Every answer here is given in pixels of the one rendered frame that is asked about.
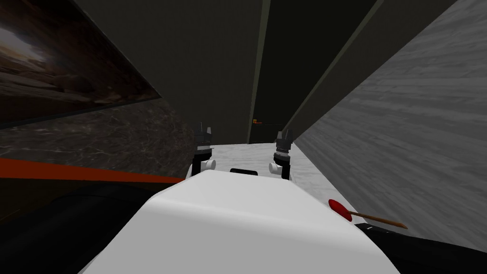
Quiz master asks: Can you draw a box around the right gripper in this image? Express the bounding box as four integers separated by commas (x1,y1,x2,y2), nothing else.
274,129,293,152

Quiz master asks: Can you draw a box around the dark landscape wall picture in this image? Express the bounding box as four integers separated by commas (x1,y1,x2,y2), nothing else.
0,0,163,130

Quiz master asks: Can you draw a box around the red spoon with wooden handle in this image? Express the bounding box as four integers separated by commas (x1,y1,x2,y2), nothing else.
328,198,409,230

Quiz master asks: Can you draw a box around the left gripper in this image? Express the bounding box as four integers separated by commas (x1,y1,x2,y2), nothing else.
195,122,213,147

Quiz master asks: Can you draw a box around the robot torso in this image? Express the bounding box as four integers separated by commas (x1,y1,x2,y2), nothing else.
78,167,401,274

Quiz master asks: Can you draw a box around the dark door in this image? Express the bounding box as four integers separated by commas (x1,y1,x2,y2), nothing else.
248,0,382,145

